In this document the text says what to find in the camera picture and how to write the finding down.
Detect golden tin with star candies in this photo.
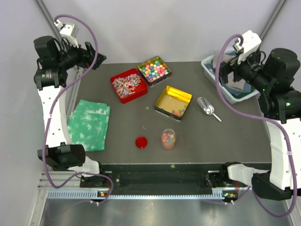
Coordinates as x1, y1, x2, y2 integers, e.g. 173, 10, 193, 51
154, 86, 192, 121

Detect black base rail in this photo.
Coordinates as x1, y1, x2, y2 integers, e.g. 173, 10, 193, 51
79, 162, 271, 195

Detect tin with colourful cube candies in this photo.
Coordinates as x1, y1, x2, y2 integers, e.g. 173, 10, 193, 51
137, 56, 172, 87

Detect purple cable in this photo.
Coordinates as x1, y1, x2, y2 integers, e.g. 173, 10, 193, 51
41, 14, 114, 205
215, 34, 297, 218

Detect blue-grey garment in basket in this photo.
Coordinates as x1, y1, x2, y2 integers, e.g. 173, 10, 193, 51
225, 83, 254, 99

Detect green white cloth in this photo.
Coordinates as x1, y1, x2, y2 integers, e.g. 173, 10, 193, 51
68, 100, 111, 152

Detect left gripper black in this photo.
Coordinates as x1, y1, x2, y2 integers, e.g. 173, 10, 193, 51
55, 38, 105, 71

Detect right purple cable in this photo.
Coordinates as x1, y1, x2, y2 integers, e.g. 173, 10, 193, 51
215, 34, 297, 218

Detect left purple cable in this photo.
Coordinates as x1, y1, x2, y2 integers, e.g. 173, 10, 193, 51
41, 14, 114, 205

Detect white plastic basket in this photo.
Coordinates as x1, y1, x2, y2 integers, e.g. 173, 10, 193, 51
201, 55, 259, 105

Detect metal scoop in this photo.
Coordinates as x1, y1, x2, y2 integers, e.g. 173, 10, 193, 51
197, 97, 222, 122

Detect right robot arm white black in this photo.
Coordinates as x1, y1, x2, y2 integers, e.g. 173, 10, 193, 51
215, 48, 301, 201

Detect red tin with lollipops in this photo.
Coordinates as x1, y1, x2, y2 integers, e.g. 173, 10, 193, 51
110, 68, 148, 104

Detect red jar lid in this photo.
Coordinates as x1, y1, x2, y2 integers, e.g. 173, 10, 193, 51
135, 136, 148, 149

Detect beige bucket hat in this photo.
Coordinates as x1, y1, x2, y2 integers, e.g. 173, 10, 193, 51
212, 52, 245, 91

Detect clear plastic jar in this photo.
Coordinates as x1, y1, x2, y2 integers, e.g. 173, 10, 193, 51
161, 129, 176, 150

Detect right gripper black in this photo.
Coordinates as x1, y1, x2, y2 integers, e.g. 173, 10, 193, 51
213, 48, 272, 92

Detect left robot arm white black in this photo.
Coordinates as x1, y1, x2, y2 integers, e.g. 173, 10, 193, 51
33, 36, 107, 187

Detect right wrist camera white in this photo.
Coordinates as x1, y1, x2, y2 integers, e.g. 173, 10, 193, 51
233, 30, 261, 65

